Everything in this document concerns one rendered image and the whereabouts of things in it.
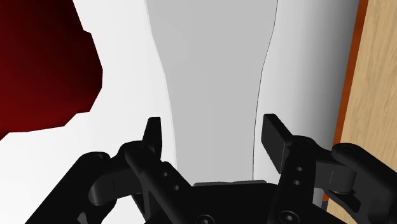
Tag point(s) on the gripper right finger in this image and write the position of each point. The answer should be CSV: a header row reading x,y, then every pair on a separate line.
x,y
297,158

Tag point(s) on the dark red robot stand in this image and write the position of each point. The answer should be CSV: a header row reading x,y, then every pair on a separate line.
x,y
43,62

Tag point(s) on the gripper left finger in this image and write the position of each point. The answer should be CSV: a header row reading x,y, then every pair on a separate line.
x,y
138,161

